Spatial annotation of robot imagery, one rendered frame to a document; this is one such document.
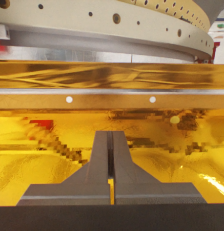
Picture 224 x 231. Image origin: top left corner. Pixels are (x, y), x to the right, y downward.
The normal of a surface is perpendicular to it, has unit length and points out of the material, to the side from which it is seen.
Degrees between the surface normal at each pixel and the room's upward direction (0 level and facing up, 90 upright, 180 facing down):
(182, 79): 90
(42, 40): 90
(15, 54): 90
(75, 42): 90
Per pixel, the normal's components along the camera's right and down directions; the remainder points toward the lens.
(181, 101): 0.06, 0.25
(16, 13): 0.32, 0.24
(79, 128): 0.02, -0.47
